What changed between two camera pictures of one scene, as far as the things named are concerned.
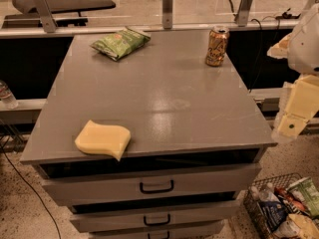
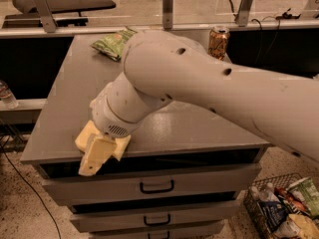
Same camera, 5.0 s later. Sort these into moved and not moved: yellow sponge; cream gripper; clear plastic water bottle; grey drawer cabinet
Moved: cream gripper
Not moved: clear plastic water bottle; yellow sponge; grey drawer cabinet
